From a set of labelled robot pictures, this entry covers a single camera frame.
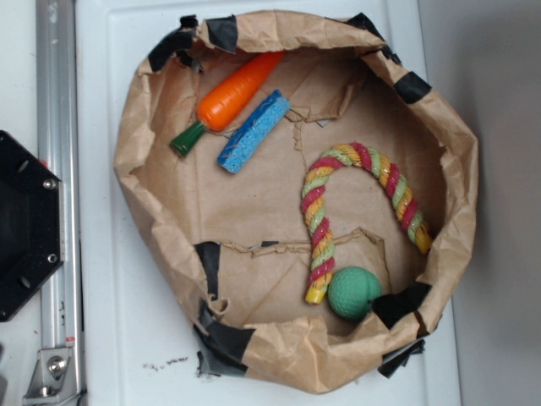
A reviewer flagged brown paper bag bin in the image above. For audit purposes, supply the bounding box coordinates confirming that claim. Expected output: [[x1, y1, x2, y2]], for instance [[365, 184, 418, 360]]
[[114, 10, 478, 393]]

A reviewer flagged multicolour rope toy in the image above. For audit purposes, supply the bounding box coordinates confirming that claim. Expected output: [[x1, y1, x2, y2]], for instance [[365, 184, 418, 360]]
[[301, 142, 433, 305]]

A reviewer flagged blue sponge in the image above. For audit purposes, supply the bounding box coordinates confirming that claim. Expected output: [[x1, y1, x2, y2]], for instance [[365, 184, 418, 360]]
[[217, 90, 290, 174]]

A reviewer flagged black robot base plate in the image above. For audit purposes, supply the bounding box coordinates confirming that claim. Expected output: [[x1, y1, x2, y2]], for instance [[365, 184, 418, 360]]
[[0, 131, 63, 322]]

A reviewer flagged metal corner bracket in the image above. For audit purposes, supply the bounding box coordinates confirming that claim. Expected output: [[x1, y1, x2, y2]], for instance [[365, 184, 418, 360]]
[[22, 348, 79, 405]]

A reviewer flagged green dimpled ball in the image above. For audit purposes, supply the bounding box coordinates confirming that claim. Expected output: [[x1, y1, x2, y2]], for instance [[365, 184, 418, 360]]
[[327, 266, 382, 321]]

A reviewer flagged aluminium extrusion rail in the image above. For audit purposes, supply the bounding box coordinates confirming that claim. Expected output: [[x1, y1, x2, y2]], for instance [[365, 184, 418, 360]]
[[36, 1, 87, 405]]

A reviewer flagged orange toy carrot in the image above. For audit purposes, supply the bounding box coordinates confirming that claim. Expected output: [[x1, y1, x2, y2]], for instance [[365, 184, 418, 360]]
[[170, 51, 285, 157]]

